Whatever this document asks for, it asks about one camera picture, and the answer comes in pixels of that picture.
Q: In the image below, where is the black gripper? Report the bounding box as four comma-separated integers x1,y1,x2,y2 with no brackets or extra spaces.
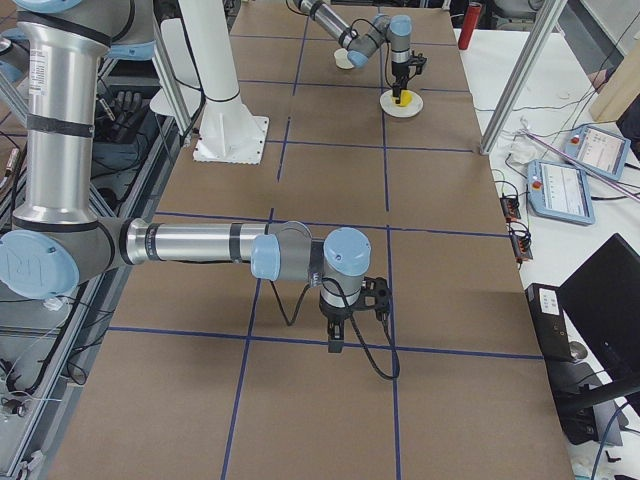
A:
320,302,355,353
391,62,410,103

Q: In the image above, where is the yellow lemon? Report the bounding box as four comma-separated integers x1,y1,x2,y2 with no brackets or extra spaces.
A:
394,90,413,108

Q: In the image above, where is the white plate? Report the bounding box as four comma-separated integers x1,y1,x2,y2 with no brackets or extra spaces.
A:
379,90,424,118

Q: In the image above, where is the white bowl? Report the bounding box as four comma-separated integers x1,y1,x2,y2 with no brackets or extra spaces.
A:
333,48,354,70

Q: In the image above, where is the red cylinder tube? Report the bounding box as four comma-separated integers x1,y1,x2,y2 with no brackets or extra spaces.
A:
458,1,483,50

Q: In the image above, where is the white crumpled cloth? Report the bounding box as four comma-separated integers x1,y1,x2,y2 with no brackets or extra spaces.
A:
508,134,539,165

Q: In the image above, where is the orange electronics board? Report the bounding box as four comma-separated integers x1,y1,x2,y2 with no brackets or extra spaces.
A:
500,196,521,222

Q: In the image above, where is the near teach pendant tablet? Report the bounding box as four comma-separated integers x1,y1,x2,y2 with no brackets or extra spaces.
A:
527,160,595,225

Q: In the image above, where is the teach pendant tablet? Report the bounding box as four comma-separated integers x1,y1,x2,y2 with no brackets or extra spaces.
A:
564,125,631,180
527,160,595,225

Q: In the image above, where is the far teach pendant tablet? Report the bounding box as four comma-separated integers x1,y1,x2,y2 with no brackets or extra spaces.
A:
564,125,631,180

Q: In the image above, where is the black mini computer box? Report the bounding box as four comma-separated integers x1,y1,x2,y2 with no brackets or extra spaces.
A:
525,283,622,446

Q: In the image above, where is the black monitor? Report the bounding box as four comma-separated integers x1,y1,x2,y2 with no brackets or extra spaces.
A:
558,233,639,380

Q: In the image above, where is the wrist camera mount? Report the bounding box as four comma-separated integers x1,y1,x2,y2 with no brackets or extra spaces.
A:
409,50,428,79
352,276,392,325

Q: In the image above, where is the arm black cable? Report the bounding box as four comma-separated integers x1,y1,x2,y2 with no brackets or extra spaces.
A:
269,277,401,381

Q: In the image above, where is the aluminium frame post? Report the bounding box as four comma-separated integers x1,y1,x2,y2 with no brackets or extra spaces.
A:
479,0,567,155

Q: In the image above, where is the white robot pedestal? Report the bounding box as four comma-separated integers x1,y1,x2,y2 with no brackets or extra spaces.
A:
161,1,269,164

